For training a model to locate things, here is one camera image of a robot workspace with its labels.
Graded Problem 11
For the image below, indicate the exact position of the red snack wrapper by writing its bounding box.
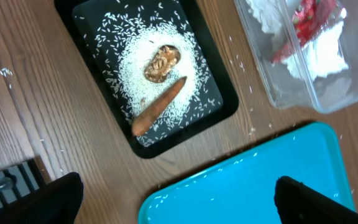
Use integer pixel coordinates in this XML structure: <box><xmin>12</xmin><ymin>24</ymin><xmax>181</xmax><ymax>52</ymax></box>
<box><xmin>268</xmin><ymin>0</ymin><xmax>347</xmax><ymax>68</ymax></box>

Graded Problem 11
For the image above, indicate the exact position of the orange carrot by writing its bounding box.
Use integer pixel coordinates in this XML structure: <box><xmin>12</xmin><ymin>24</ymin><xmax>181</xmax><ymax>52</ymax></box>
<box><xmin>132</xmin><ymin>77</ymin><xmax>187</xmax><ymax>136</ymax></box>

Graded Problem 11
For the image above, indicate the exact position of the clear plastic bin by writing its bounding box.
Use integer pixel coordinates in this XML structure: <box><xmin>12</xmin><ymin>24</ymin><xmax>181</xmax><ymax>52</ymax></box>
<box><xmin>235</xmin><ymin>0</ymin><xmax>358</xmax><ymax>114</ymax></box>

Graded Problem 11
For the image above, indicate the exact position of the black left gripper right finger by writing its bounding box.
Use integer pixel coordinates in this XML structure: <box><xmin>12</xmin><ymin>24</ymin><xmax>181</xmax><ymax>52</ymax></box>
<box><xmin>274</xmin><ymin>176</ymin><xmax>358</xmax><ymax>224</ymax></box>

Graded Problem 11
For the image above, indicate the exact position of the teal plastic tray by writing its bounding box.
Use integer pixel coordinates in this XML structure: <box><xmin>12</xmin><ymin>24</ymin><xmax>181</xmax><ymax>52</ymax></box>
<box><xmin>138</xmin><ymin>123</ymin><xmax>355</xmax><ymax>223</ymax></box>

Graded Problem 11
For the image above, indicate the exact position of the metal frame beside table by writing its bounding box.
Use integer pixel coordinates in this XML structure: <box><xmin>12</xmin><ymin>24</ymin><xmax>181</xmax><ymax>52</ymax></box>
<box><xmin>0</xmin><ymin>159</ymin><xmax>46</xmax><ymax>208</ymax></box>

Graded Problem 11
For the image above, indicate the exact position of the black tray bin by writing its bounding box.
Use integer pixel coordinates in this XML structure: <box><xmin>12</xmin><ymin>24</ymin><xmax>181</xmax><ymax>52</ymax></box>
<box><xmin>55</xmin><ymin>1</ymin><xmax>239</xmax><ymax>159</ymax></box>

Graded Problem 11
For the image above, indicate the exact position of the brown food scrap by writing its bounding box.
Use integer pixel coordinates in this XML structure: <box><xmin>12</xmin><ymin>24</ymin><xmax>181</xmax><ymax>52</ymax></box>
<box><xmin>144</xmin><ymin>45</ymin><xmax>181</xmax><ymax>83</ymax></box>

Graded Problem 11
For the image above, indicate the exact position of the pile of white rice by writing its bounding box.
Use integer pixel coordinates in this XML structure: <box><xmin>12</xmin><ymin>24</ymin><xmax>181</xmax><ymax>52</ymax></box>
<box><xmin>73</xmin><ymin>1</ymin><xmax>223</xmax><ymax>147</ymax></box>

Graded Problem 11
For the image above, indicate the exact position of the white tissue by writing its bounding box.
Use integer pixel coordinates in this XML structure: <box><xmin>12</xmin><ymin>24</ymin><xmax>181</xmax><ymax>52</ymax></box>
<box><xmin>247</xmin><ymin>0</ymin><xmax>349</xmax><ymax>80</ymax></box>

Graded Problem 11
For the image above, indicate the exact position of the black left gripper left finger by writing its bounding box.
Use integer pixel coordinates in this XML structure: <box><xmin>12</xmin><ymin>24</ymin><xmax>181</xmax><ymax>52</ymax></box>
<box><xmin>0</xmin><ymin>172</ymin><xmax>84</xmax><ymax>224</ymax></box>

